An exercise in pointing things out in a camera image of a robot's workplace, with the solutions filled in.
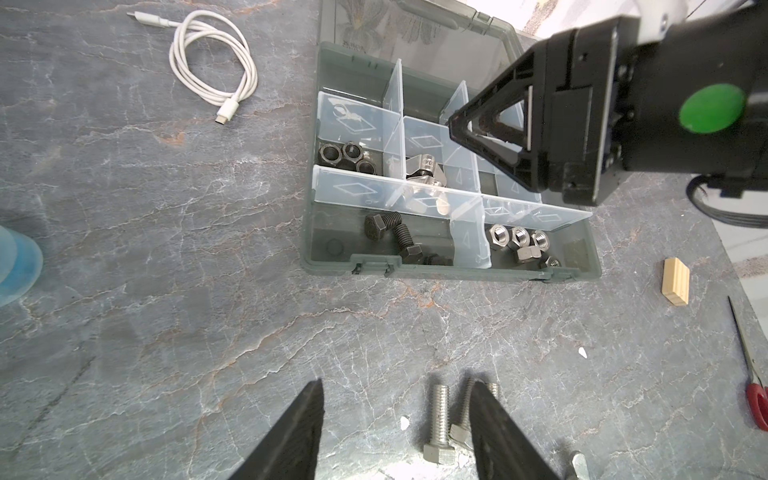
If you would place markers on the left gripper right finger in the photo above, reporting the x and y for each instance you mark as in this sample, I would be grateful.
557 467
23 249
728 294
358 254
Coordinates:
501 449

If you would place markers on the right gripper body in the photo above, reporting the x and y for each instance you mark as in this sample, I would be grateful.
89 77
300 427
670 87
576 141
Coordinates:
572 99

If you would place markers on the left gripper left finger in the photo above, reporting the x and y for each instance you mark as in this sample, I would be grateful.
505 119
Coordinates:
290 448

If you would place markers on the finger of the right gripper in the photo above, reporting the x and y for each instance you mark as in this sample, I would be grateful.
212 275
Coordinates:
478 125

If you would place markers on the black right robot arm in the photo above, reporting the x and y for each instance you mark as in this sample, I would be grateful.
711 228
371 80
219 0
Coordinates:
655 92

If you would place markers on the cluster of silver wing nuts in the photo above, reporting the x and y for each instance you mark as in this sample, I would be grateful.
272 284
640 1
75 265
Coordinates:
578 469

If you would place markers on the silver wing nuts in box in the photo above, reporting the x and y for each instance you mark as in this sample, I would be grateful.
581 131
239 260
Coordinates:
429 177

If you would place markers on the black nuts in box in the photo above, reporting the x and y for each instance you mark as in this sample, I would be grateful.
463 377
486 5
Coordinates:
348 156

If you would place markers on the silver hex bolt middle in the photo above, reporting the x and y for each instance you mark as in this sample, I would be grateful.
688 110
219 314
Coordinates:
460 432

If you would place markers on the silver hex bolt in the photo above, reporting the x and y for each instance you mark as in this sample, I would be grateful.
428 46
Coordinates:
438 449
460 432

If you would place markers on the silver hex bolt left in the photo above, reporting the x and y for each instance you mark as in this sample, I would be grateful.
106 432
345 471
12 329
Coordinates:
438 449

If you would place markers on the green compartment organizer box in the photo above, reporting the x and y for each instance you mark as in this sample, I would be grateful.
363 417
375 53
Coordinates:
389 76

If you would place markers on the small wooden block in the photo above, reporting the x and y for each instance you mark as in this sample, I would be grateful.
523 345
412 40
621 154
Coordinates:
676 282

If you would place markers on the black bolts in box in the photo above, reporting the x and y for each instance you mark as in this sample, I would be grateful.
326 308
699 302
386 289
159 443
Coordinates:
377 225

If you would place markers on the red handled scissors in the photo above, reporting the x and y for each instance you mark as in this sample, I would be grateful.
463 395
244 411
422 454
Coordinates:
756 392

